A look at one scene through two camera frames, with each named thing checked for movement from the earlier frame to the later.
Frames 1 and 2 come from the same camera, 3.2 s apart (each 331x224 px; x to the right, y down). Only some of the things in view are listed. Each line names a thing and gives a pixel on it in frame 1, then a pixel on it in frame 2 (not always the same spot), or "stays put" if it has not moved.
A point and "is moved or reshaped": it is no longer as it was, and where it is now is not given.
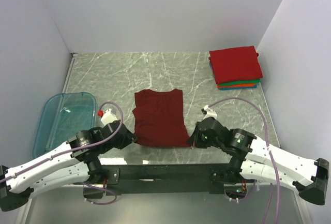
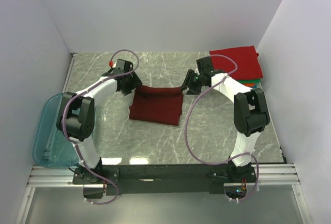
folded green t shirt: (256, 81) stays put
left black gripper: (129, 138) → (135, 82)
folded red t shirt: (236, 64) stays put
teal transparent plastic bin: (60, 116) stays put
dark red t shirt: (159, 118) is moved or reshaped
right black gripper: (194, 139) → (188, 83)
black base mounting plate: (128, 179) stays put
